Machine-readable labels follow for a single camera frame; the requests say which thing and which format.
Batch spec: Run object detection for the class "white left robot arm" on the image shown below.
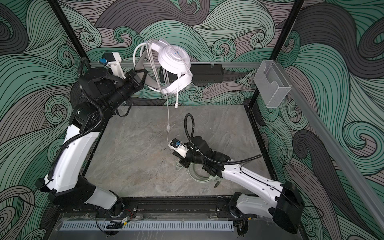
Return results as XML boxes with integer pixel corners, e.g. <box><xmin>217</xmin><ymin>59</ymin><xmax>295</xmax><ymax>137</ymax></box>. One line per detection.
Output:
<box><xmin>36</xmin><ymin>67</ymin><xmax>148</xmax><ymax>217</ymax></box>

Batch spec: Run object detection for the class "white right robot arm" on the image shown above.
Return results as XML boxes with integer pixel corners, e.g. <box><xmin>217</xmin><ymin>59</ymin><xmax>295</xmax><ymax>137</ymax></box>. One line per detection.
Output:
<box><xmin>174</xmin><ymin>145</ymin><xmax>304</xmax><ymax>234</ymax></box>

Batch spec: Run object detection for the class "black corrugated hose right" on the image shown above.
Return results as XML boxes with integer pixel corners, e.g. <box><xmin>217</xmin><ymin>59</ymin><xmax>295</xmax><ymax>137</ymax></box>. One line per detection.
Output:
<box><xmin>183</xmin><ymin>113</ymin><xmax>262</xmax><ymax>166</ymax></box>

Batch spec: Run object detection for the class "black corner frame post left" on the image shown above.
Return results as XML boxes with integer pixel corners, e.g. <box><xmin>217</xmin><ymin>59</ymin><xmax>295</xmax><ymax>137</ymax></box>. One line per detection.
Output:
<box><xmin>48</xmin><ymin>1</ymin><xmax>104</xmax><ymax>67</ymax></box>

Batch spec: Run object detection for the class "clear plastic wall holder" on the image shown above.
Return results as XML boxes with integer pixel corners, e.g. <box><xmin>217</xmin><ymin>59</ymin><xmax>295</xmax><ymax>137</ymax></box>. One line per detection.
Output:
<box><xmin>254</xmin><ymin>60</ymin><xmax>292</xmax><ymax>108</ymax></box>

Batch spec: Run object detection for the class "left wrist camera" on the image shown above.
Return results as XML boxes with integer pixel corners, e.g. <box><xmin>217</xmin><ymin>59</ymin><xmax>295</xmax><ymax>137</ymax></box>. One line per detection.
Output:
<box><xmin>99</xmin><ymin>52</ymin><xmax>126</xmax><ymax>80</ymax></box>

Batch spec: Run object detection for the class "white over-ear headphones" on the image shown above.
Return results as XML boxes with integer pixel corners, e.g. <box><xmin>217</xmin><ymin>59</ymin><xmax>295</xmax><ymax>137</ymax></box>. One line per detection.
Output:
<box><xmin>133</xmin><ymin>39</ymin><xmax>193</xmax><ymax>95</ymax></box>

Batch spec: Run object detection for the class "green headphone cable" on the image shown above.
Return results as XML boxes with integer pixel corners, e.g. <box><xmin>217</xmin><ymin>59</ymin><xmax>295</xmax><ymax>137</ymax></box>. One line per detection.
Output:
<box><xmin>175</xmin><ymin>160</ymin><xmax>223</xmax><ymax>188</ymax></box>

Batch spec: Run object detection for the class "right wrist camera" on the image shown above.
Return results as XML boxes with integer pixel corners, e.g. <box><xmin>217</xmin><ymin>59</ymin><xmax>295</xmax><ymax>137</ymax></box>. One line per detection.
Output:
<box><xmin>168</xmin><ymin>139</ymin><xmax>189</xmax><ymax>158</ymax></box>

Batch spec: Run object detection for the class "white slotted cable duct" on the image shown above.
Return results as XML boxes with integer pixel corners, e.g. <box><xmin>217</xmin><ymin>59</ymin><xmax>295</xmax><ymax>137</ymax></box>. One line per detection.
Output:
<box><xmin>59</xmin><ymin>220</ymin><xmax>235</xmax><ymax>232</ymax></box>

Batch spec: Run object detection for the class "black corner frame post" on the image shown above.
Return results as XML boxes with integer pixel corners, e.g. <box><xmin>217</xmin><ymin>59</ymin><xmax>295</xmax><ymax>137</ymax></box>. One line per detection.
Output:
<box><xmin>248</xmin><ymin>1</ymin><xmax>304</xmax><ymax>109</ymax></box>
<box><xmin>48</xmin><ymin>1</ymin><xmax>104</xmax><ymax>67</ymax></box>

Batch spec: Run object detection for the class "black perforated metal tray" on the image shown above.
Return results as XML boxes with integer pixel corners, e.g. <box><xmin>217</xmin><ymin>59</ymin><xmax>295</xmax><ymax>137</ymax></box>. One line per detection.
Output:
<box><xmin>158</xmin><ymin>63</ymin><xmax>225</xmax><ymax>84</ymax></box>

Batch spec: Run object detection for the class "aluminium rail right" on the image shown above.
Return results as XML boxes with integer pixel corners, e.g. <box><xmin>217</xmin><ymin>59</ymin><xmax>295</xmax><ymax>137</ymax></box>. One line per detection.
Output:
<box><xmin>275</xmin><ymin>64</ymin><xmax>384</xmax><ymax>235</ymax></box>

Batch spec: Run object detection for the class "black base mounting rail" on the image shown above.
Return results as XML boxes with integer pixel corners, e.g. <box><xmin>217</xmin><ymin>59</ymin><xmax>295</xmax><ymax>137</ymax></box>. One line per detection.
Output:
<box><xmin>59</xmin><ymin>196</ymin><xmax>289</xmax><ymax>218</ymax></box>

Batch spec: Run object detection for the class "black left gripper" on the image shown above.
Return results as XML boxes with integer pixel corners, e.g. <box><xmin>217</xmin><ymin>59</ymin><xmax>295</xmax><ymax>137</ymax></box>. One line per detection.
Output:
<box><xmin>103</xmin><ymin>68</ymin><xmax>145</xmax><ymax>115</ymax></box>

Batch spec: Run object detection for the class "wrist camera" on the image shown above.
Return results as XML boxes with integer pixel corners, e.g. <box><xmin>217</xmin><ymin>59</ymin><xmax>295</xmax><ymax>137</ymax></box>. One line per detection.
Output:
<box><xmin>168</xmin><ymin>139</ymin><xmax>189</xmax><ymax>158</ymax></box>
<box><xmin>99</xmin><ymin>52</ymin><xmax>126</xmax><ymax>80</ymax></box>

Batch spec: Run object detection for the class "black corner frame post right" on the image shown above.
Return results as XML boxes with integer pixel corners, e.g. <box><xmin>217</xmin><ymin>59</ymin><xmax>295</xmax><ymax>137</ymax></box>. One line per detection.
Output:
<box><xmin>248</xmin><ymin>1</ymin><xmax>304</xmax><ymax>109</ymax></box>

